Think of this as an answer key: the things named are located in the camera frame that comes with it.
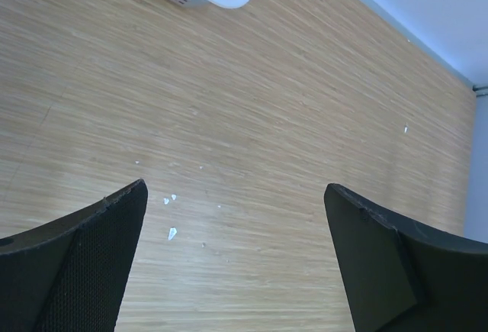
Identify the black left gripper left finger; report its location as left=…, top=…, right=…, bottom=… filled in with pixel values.
left=1, top=179, right=148, bottom=331

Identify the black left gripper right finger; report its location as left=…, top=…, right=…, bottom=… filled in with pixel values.
left=324, top=183, right=487, bottom=331

